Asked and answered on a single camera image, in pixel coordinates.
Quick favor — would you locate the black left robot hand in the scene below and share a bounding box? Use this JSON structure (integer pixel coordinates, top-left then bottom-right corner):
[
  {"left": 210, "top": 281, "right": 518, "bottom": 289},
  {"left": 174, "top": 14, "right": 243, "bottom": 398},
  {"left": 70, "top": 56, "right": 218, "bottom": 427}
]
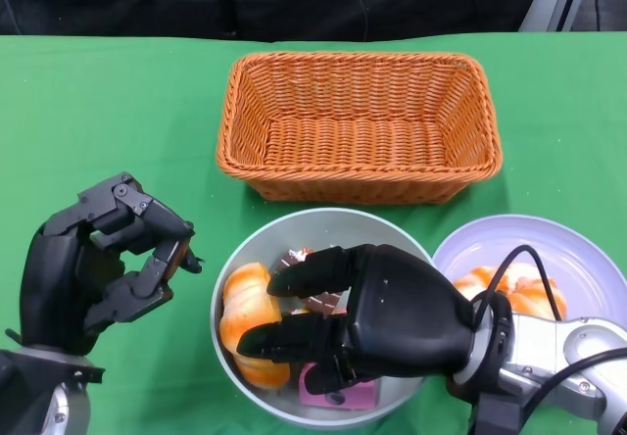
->
[{"left": 19, "top": 170, "right": 205, "bottom": 356}]

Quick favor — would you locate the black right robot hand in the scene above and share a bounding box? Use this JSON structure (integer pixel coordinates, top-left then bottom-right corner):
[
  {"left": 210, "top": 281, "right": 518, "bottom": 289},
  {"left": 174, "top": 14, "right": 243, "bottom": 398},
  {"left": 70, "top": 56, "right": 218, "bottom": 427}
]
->
[{"left": 235, "top": 243, "right": 479, "bottom": 397}]

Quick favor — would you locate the orange striped bread roll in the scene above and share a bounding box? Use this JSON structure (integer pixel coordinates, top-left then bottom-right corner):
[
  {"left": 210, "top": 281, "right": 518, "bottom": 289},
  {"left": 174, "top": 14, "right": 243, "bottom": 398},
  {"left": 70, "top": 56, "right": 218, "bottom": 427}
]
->
[
  {"left": 453, "top": 262, "right": 569, "bottom": 321},
  {"left": 218, "top": 262, "right": 293, "bottom": 390}
]

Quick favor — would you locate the brown chocolate cake bar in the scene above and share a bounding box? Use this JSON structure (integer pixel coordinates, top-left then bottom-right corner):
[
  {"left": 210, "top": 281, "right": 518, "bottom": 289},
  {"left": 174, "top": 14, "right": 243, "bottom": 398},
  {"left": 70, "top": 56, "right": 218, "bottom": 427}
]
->
[{"left": 271, "top": 247, "right": 344, "bottom": 316}]

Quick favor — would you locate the grey-green bowl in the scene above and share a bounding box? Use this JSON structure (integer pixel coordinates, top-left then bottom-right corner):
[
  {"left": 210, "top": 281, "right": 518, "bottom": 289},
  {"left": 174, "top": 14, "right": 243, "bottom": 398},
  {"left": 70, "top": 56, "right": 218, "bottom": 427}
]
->
[{"left": 210, "top": 208, "right": 437, "bottom": 429}]

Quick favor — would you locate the pink rectangular cake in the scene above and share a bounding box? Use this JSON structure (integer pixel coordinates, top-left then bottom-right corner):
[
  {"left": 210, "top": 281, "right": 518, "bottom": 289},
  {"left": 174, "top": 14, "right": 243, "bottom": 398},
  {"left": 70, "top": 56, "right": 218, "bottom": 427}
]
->
[{"left": 298, "top": 361, "right": 379, "bottom": 410}]

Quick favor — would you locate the lavender plate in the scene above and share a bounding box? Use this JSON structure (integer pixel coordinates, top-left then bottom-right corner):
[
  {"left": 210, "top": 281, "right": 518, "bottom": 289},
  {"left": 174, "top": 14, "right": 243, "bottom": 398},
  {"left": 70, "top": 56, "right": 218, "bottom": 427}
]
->
[{"left": 430, "top": 214, "right": 627, "bottom": 338}]

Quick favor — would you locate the orange wicker basket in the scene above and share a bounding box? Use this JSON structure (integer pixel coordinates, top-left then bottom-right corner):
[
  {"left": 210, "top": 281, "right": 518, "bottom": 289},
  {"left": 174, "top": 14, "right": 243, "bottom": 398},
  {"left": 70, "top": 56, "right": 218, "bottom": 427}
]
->
[{"left": 217, "top": 51, "right": 504, "bottom": 206}]

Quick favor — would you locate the green tablecloth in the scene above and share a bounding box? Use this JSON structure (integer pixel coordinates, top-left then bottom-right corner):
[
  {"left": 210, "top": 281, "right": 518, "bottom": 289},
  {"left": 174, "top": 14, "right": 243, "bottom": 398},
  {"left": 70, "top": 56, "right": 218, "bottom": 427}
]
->
[{"left": 0, "top": 30, "right": 627, "bottom": 435}]

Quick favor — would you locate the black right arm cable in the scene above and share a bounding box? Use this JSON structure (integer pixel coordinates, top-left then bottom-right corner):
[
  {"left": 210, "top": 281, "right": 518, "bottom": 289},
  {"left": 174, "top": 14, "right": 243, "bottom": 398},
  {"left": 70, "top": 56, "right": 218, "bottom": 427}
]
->
[{"left": 467, "top": 245, "right": 565, "bottom": 331}]

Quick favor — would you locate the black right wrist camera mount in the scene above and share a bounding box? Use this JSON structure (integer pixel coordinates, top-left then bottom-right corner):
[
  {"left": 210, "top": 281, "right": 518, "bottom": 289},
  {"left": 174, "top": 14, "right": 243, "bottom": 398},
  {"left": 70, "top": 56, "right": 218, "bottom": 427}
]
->
[{"left": 469, "top": 390, "right": 528, "bottom": 435}]

